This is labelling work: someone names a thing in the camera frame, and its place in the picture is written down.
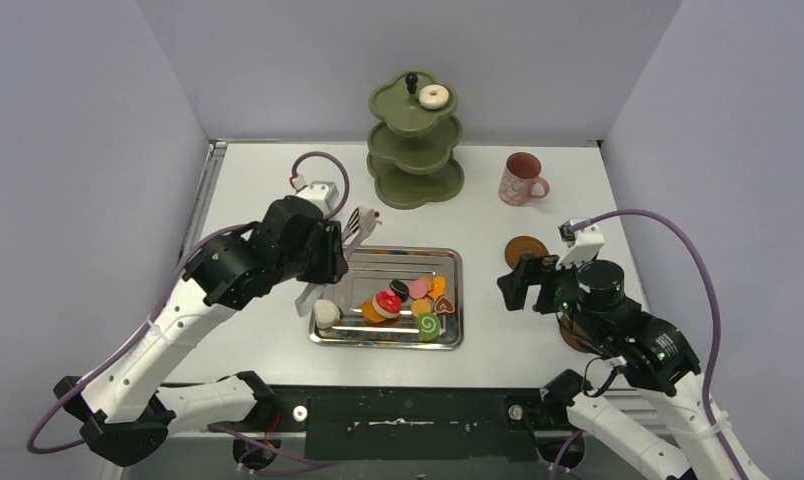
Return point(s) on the red frosted donut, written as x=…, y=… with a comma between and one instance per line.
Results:
x=387, y=304

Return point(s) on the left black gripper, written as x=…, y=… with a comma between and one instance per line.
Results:
x=333, y=264

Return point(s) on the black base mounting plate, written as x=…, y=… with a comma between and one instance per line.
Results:
x=338, y=424

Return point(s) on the orange round cake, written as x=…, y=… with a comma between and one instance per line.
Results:
x=370, y=314

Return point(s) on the green swiss roll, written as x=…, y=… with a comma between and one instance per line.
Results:
x=429, y=326

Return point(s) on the pink floral mug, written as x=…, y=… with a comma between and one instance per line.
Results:
x=521, y=180

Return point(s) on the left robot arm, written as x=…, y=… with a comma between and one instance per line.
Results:
x=124, y=406

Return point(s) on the stainless steel tray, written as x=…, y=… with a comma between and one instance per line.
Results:
x=371, y=269

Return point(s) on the brown wooden coaster far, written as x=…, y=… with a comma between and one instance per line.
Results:
x=523, y=245

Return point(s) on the brown wooden coaster near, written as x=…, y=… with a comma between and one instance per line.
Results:
x=572, y=336

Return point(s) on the white swiss roll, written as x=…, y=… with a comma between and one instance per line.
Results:
x=326, y=314

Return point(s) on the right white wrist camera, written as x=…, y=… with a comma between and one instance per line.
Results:
x=583, y=239

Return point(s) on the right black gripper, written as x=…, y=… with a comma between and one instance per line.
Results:
x=544, y=285

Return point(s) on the aluminium rail left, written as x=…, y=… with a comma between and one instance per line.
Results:
x=210, y=171

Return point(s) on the metal serving tongs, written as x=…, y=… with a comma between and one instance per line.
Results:
x=358, y=228

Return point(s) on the pink macaron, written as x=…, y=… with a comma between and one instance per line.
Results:
x=417, y=290

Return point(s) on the black sandwich cookie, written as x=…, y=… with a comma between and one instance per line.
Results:
x=400, y=289

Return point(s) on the white ring donut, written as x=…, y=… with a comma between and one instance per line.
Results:
x=434, y=97

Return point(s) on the green three-tier serving stand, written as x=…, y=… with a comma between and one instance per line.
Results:
x=411, y=149

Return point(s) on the orange fish cake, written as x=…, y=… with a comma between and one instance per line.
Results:
x=438, y=288

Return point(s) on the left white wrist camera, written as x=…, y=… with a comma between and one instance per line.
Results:
x=322, y=194

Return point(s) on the round tan biscuit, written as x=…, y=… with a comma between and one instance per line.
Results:
x=420, y=306

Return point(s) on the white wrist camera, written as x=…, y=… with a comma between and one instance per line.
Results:
x=583, y=239
x=322, y=194

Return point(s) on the brown heart cookie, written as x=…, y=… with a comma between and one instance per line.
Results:
x=444, y=306

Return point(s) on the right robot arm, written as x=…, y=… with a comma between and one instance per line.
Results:
x=652, y=355

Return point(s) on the brown wooden coaster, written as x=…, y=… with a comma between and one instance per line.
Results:
x=572, y=336
x=523, y=245

